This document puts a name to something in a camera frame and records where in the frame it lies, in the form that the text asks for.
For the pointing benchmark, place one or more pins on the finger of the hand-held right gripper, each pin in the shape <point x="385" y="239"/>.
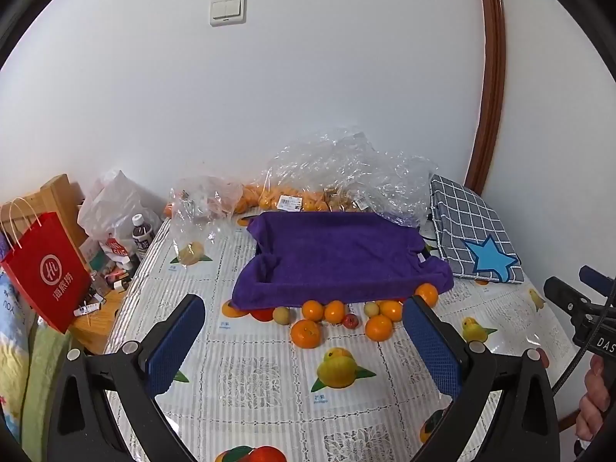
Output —
<point x="594" y="275"/>
<point x="560" y="291"/>

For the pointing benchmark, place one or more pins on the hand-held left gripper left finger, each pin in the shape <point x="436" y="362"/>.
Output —
<point x="175" y="341"/>

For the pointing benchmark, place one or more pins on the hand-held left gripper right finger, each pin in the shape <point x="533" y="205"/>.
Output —
<point x="433" y="346"/>

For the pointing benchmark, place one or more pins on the orange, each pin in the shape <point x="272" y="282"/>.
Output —
<point x="426" y="294"/>
<point x="378" y="328"/>
<point x="391" y="311"/>
<point x="313" y="310"/>
<point x="334" y="311"/>
<point x="306" y="333"/>

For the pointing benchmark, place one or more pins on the yellow green round fruit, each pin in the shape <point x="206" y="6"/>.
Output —
<point x="282" y="315"/>
<point x="370" y="308"/>

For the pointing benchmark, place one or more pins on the purple towel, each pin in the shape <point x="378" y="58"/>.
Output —
<point x="337" y="255"/>

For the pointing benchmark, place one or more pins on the person's right hand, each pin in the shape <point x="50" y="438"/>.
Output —
<point x="594" y="394"/>

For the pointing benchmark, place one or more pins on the wooden side table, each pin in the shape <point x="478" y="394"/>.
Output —
<point x="96" y="327"/>

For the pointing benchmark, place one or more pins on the small red apple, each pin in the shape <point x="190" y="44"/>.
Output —
<point x="351" y="320"/>

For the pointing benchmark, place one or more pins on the dark drink bottle white cap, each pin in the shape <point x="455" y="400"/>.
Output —
<point x="143" y="240"/>

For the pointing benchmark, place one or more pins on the red white snack packet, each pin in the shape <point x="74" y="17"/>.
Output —
<point x="114" y="249"/>

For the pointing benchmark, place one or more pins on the grey checked cloth blue star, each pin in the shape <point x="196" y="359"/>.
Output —
<point x="457" y="211"/>

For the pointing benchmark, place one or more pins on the thin clear plastic bag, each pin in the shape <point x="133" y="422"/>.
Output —
<point x="192" y="211"/>

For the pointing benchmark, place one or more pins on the green cloth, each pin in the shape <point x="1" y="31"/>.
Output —
<point x="43" y="385"/>

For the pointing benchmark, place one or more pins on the red paper bag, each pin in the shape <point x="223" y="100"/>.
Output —
<point x="48" y="269"/>

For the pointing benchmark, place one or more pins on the white plastic bag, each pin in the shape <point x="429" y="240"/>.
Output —
<point x="115" y="197"/>

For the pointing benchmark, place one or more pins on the crinkled clear plastic bag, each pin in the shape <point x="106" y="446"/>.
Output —
<point x="399" y="187"/>

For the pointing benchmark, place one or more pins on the colourful printed blanket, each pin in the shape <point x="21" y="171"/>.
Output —
<point x="12" y="337"/>

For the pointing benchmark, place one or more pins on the bagged brown longans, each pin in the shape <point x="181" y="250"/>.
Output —
<point x="344" y="200"/>

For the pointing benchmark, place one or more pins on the pile of bagged small oranges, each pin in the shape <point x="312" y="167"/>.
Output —
<point x="269" y="197"/>

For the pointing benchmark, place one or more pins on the clear bag of oranges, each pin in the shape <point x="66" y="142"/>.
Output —
<point x="298" y="163"/>

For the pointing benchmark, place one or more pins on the brown wooden door frame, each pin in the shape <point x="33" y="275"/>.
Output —
<point x="493" y="82"/>

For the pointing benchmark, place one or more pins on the white light switch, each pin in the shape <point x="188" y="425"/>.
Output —
<point x="227" y="9"/>

